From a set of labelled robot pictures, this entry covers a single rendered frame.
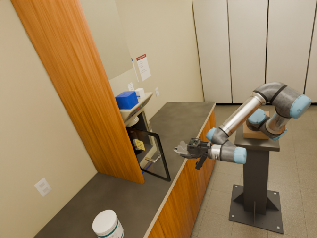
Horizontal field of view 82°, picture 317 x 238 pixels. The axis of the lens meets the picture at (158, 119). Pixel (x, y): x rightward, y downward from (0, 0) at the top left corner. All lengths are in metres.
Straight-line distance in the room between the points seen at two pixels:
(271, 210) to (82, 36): 2.28
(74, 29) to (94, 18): 0.18
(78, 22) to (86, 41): 0.09
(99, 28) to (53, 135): 0.79
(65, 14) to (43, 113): 0.66
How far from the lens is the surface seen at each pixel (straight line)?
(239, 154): 0.91
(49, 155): 1.50
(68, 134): 1.55
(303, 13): 3.93
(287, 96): 1.10
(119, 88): 1.27
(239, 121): 1.06
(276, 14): 3.90
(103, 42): 1.23
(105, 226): 1.14
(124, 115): 1.20
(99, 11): 1.28
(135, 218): 1.28
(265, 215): 2.37
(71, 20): 1.10
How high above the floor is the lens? 1.94
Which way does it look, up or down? 26 degrees down
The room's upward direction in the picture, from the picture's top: 15 degrees counter-clockwise
